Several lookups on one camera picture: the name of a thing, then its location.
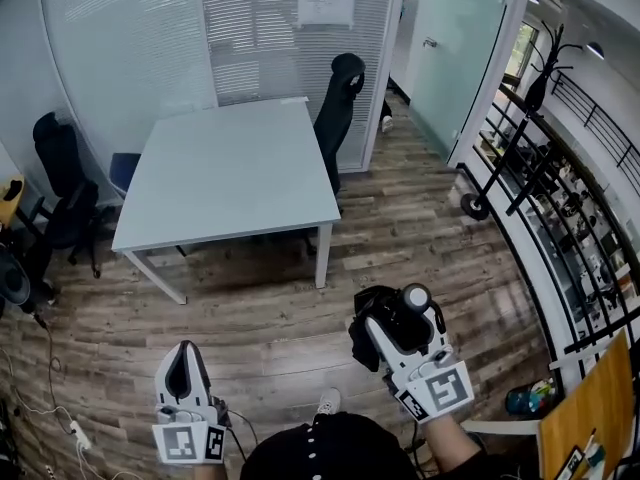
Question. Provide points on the black floor fan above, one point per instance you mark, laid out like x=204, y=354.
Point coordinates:
x=15, y=283

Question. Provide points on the person's right forearm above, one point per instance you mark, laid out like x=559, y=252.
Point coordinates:
x=447, y=448

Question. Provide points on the black coat rack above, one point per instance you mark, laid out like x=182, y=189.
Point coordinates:
x=520, y=133

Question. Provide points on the person's black buttoned shirt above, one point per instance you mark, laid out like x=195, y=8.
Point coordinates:
x=340, y=450

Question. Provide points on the wooden desk with white frame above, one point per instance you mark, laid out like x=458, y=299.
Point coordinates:
x=595, y=408

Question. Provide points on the black metal railing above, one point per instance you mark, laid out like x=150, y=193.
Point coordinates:
x=565, y=228

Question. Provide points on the person's white shoe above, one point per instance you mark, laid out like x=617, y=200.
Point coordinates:
x=329, y=402

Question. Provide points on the black office chair with armrests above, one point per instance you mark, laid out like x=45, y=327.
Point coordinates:
x=65, y=193

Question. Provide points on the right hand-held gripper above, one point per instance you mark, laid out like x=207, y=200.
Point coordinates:
x=440, y=388

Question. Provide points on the black high-back office chair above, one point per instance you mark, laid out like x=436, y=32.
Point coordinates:
x=336, y=118

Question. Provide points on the black wall lamp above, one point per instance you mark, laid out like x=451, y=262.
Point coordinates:
x=595, y=50

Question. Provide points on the white power strip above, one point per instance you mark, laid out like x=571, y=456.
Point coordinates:
x=81, y=435

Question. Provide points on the yellow wooden side table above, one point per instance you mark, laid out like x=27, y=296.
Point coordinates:
x=10, y=203

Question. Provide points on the white rectangular table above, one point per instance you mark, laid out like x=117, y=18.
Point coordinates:
x=225, y=178

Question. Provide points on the colourful bag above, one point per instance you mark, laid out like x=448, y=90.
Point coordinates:
x=530, y=398

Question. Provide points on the frosted glass door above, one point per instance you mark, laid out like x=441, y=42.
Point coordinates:
x=450, y=48

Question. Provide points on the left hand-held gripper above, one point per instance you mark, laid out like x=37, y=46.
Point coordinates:
x=187, y=440

